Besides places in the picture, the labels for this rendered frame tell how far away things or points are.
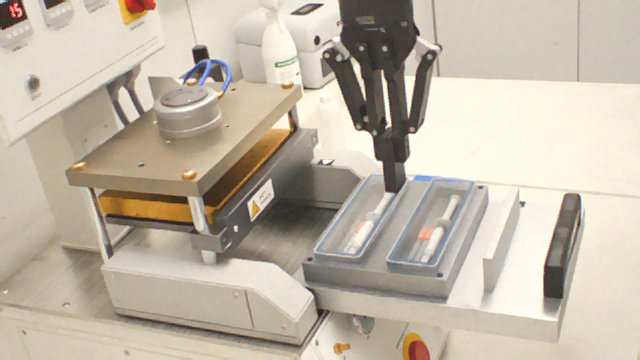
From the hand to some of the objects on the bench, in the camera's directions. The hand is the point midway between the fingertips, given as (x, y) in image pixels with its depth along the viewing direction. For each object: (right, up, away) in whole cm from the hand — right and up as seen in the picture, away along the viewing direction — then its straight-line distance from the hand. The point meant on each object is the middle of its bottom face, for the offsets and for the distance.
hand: (393, 160), depth 87 cm
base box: (-18, -26, +26) cm, 41 cm away
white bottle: (-5, +2, +76) cm, 76 cm away
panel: (+7, -28, +14) cm, 32 cm away
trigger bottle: (-16, +17, +97) cm, 100 cm away
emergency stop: (+5, -27, +13) cm, 30 cm away
